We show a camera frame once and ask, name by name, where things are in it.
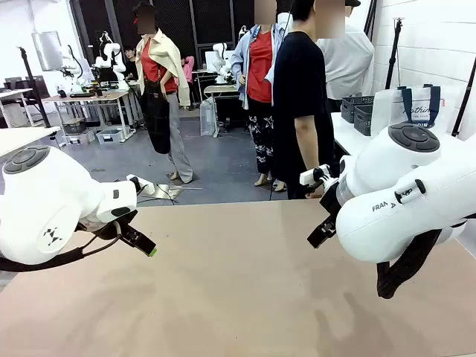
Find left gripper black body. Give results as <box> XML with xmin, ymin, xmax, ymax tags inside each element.
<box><xmin>77</xmin><ymin>209</ymin><xmax>139</xmax><ymax>242</ymax></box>

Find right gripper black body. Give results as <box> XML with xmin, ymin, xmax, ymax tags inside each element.
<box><xmin>318</xmin><ymin>177</ymin><xmax>342</xmax><ymax>225</ymax></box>

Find translucent bag with navy handles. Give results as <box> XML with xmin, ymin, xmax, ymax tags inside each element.
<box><xmin>370</xmin><ymin>85</ymin><xmax>449</xmax><ymax>138</ymax></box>

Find person's right hand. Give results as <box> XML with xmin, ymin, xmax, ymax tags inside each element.
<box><xmin>304</xmin><ymin>183</ymin><xmax>326</xmax><ymax>200</ymax></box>

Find white side table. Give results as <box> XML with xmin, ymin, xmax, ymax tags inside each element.
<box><xmin>329</xmin><ymin>110</ymin><xmax>373</xmax><ymax>157</ymax></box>

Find clear plastic storage bin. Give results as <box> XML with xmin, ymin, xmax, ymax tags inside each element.
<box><xmin>95</xmin><ymin>128</ymin><xmax>126</xmax><ymax>145</ymax></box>

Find white table with pole leg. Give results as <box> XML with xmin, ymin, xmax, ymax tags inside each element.
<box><xmin>0</xmin><ymin>126</ymin><xmax>61</xmax><ymax>159</ymax></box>

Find person in black t-shirt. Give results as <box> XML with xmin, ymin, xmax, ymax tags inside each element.
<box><xmin>272</xmin><ymin>0</ymin><xmax>335</xmax><ymax>200</ymax></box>

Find wooden top workbench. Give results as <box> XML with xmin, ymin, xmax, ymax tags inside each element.
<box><xmin>42</xmin><ymin>89</ymin><xmax>137</xmax><ymax>144</ymax></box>

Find person in white shirt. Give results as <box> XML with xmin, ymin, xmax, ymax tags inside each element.
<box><xmin>315</xmin><ymin>0</ymin><xmax>376</xmax><ymax>101</ymax></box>

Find mannequin in blue shirt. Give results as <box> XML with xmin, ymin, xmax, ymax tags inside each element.
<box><xmin>230</xmin><ymin>0</ymin><xmax>288</xmax><ymax>193</ymax></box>

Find tall clear plastic container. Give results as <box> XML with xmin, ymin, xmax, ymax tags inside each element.
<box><xmin>199</xmin><ymin>96</ymin><xmax>219</xmax><ymax>138</ymax></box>

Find table with black underside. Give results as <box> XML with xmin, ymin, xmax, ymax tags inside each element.
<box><xmin>203</xmin><ymin>84</ymin><xmax>241</xmax><ymax>123</ymax></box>

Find black light stand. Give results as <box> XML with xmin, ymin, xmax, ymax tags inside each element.
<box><xmin>16</xmin><ymin>46</ymin><xmax>51</xmax><ymax>129</ymax></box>

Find mannequin in cream jacket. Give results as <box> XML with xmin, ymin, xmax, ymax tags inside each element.
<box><xmin>132</xmin><ymin>0</ymin><xmax>194</xmax><ymax>185</ymax></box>

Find seated person in black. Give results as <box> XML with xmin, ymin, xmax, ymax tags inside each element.
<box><xmin>123</xmin><ymin>45</ymin><xmax>139</xmax><ymax>81</ymax></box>

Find black slanted tripod leg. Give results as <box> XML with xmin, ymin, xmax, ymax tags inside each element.
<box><xmin>451</xmin><ymin>55</ymin><xmax>476</xmax><ymax>138</ymax></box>

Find person in pink top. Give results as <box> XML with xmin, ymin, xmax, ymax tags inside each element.
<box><xmin>179</xmin><ymin>54</ymin><xmax>196</xmax><ymax>111</ymax></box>

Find grey rectangular panel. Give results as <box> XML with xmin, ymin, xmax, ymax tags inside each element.
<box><xmin>31</xmin><ymin>31</ymin><xmax>64</xmax><ymax>71</ymax></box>

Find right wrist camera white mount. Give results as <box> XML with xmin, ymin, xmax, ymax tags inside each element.
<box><xmin>299</xmin><ymin>164</ymin><xmax>340</xmax><ymax>196</ymax></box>

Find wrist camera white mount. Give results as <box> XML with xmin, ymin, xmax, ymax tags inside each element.
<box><xmin>126</xmin><ymin>174</ymin><xmax>155</xmax><ymax>197</ymax></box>
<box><xmin>299</xmin><ymin>164</ymin><xmax>340</xmax><ymax>196</ymax></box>

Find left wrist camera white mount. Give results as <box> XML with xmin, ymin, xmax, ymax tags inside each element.
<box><xmin>126</xmin><ymin>174</ymin><xmax>155</xmax><ymax>197</ymax></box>

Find left arm black cable sleeve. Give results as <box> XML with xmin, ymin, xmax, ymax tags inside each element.
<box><xmin>0</xmin><ymin>222</ymin><xmax>123</xmax><ymax>272</ymax></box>

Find metal mannequin base plate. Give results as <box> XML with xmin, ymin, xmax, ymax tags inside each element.
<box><xmin>148</xmin><ymin>182</ymin><xmax>204</xmax><ymax>204</ymax></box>

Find black camera tripod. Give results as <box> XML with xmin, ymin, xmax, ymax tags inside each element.
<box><xmin>385</xmin><ymin>16</ymin><xmax>406</xmax><ymax>90</ymax></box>

